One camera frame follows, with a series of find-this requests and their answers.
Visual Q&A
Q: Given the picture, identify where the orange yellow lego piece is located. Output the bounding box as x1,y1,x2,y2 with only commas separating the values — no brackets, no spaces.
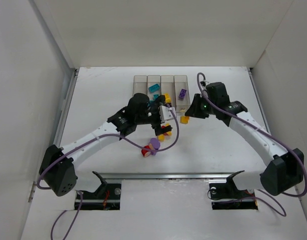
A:
180,115,190,125

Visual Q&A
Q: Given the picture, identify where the purple lego brick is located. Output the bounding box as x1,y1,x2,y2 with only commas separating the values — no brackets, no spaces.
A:
178,88,187,100

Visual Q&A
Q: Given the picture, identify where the yellow round patterned lego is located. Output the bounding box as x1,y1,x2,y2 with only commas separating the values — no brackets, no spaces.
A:
162,93,172,105

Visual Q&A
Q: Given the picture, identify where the yellow lego stack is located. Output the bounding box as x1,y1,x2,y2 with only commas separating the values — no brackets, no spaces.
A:
157,123,173,142

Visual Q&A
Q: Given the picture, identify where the teal lego brick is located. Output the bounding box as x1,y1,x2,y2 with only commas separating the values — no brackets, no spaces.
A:
148,83,160,94

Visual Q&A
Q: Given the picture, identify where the red purple lego stack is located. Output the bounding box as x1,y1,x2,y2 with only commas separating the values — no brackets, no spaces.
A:
141,138,161,158

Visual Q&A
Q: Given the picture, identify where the teal lego block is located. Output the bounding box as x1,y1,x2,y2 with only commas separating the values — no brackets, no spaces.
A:
149,94,160,105

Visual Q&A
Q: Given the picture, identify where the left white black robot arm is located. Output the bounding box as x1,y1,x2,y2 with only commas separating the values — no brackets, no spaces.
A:
37,93,177,197

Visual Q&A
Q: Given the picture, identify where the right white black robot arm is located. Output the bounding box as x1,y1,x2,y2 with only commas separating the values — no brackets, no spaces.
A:
185,82,304,196

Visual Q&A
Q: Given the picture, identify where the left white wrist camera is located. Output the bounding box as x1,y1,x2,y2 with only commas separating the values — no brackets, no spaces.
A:
159,105,177,124

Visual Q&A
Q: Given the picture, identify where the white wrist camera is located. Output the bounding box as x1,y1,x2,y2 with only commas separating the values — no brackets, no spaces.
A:
159,105,177,124
200,79,210,87

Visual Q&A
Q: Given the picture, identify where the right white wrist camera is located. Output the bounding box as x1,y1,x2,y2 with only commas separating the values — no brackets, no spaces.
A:
200,79,210,87

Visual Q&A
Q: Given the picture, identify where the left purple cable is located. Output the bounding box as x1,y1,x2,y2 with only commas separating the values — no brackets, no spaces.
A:
37,107,180,240

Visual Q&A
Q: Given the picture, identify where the metal rail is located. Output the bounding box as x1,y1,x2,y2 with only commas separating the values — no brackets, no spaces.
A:
47,172,286,180

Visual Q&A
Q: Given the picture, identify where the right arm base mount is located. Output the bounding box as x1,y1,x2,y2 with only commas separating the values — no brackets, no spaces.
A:
207,171,258,210

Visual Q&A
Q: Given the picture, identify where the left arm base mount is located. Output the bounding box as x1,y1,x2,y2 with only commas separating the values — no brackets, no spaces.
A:
80,171,122,211

